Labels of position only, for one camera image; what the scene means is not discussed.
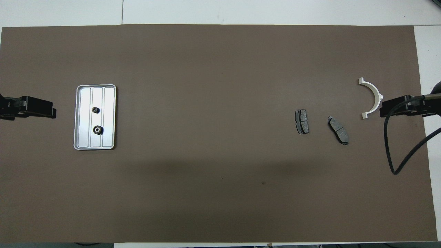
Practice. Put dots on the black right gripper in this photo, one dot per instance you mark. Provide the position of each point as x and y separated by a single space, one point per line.
399 107

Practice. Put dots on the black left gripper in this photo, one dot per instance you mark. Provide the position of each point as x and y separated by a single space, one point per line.
36 107

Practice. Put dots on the small black bearing gear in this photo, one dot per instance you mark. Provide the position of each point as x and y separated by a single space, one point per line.
96 110

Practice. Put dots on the large black bearing gear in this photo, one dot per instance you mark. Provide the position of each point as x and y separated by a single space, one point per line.
98 130

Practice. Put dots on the silver metal tray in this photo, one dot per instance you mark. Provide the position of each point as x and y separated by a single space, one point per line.
108 103

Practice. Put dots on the long dark brake pad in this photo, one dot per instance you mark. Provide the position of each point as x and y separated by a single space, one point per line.
338 130

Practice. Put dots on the short dark brake pad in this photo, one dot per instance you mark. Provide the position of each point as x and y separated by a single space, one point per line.
302 121

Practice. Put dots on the brown table mat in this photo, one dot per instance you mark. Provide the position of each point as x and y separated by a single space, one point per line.
220 103

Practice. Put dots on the white semicircular plastic bracket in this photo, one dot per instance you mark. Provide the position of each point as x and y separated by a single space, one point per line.
377 93

